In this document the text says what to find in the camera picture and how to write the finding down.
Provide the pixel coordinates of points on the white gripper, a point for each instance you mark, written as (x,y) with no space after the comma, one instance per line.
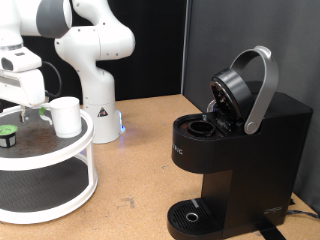
(20,90)

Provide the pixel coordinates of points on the green reusable coffee pod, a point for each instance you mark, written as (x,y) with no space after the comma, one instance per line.
(6,133)

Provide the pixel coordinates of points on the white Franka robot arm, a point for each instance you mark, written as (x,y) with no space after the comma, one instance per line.
(96,86)

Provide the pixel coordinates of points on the black Keurig coffee machine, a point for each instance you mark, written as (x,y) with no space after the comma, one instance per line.
(266,160)

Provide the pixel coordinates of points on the white two-tier turntable shelf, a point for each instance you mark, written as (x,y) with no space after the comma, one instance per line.
(43,163)

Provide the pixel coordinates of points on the black curtain backdrop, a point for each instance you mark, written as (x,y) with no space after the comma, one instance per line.
(143,80)

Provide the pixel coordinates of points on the black round drip tray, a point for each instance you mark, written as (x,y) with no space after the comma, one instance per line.
(193,226)

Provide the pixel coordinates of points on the black tape strip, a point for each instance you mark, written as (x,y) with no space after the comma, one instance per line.
(270,231)

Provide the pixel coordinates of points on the grey partition panel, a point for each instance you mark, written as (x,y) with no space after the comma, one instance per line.
(293,50)

